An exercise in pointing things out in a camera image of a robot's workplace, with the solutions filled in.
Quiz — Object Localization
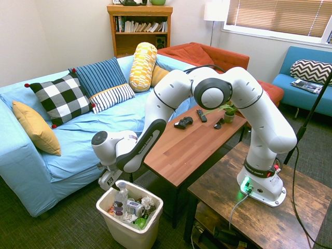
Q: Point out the crumpled white paper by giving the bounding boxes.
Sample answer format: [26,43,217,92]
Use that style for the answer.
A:
[141,196,156,208]

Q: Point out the rustic dark wood table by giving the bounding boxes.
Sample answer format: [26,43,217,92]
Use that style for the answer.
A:
[183,141,332,249]

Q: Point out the black camera tripod stand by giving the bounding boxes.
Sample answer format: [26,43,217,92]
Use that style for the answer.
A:
[283,72,332,165]

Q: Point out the black white checkered pillow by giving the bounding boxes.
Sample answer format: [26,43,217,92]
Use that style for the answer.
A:
[24,72,96,129]

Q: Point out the teal blue couch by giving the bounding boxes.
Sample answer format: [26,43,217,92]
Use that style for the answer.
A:
[272,46,332,117]

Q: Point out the black white chevron pillow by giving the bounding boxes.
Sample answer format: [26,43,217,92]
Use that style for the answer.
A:
[289,59,332,86]

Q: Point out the wooden bookshelf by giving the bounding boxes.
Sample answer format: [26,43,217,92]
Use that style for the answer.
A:
[106,4,173,58]

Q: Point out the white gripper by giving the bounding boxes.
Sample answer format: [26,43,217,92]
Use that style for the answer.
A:
[96,163,123,192]

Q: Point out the mustard yellow pillow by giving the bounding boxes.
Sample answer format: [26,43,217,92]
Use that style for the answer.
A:
[12,100,62,157]

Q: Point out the blue striped pillow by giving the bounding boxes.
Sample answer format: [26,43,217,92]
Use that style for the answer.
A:
[68,57,128,99]

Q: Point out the light blue sofa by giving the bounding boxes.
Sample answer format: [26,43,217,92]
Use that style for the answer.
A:
[0,53,198,218]

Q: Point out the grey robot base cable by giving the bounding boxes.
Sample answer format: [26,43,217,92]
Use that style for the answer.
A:
[228,193,250,231]

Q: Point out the black device under table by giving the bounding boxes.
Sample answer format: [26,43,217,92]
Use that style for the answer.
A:
[212,226,247,247]

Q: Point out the green plastic wrapper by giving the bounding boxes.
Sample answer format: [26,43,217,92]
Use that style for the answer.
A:
[134,217,148,230]

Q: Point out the black hanging cable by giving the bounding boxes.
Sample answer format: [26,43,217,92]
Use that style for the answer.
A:
[292,145,324,249]

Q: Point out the white shade floor lamp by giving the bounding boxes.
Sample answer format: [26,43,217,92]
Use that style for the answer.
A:
[203,0,230,47]

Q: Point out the white plastic trash bin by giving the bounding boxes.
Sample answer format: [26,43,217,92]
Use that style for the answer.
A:
[95,179,164,249]

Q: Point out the small potted fern plant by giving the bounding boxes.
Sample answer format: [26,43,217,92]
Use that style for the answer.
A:
[203,102,238,124]

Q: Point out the black object on shelf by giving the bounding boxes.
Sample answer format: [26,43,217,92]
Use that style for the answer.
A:
[119,0,148,6]

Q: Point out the white navy striped pillow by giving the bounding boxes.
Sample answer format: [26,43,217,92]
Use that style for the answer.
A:
[89,82,136,114]

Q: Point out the crushed blue white can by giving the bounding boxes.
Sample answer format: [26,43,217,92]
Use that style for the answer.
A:
[126,200,145,216]

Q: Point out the wooden coffee table black frame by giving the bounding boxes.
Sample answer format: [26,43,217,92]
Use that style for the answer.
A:
[127,103,249,229]

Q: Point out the orange yellow striped pillow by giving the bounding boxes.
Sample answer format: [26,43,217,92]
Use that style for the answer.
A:
[151,65,171,88]

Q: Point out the magazine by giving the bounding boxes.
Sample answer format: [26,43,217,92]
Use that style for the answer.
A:
[290,79,324,94]

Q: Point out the wooden window blinds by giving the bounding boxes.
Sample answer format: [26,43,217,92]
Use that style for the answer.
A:
[226,0,332,38]

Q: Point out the row of paperback books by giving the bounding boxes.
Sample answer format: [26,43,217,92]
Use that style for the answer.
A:
[115,16,168,33]

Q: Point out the yellow patterned bolster pillow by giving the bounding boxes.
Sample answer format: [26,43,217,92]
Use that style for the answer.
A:
[129,41,158,93]

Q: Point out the clear plastic bottle purple label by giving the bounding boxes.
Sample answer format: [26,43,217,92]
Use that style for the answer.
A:
[113,181,129,220]

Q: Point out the black game controller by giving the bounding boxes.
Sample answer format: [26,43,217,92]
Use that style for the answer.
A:
[173,116,194,130]

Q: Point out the orange tufted sofa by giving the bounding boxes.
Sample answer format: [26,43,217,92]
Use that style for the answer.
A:
[157,41,250,76]

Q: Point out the floor vent grille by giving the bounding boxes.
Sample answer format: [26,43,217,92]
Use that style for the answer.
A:
[134,170,160,191]

